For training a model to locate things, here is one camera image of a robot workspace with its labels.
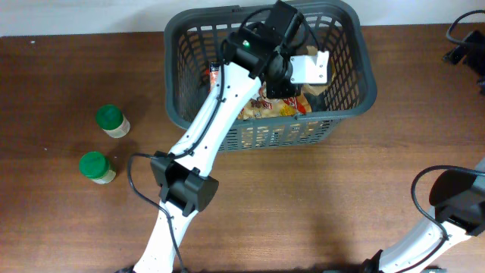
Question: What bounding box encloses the beige red coffee pouch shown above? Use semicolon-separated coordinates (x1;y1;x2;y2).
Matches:
237;85;311;121

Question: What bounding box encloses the orange noodle packet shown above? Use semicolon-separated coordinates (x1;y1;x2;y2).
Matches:
208;62;220;92

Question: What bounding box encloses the green lid jar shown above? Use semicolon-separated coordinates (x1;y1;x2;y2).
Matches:
95;105;130;139
79;152;116;184

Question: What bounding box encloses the beige snack pouch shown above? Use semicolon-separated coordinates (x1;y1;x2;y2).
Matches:
295;45;334;96

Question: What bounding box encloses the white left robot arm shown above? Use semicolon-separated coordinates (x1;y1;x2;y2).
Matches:
128;1;330;273

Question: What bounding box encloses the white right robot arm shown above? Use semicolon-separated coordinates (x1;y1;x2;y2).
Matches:
359;161;484;272

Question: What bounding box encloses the grey plastic basket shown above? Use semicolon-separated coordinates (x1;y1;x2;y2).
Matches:
164;0;377;152

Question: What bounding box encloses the black cable clamp right edge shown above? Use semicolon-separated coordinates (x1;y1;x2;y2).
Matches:
442;9;484;96

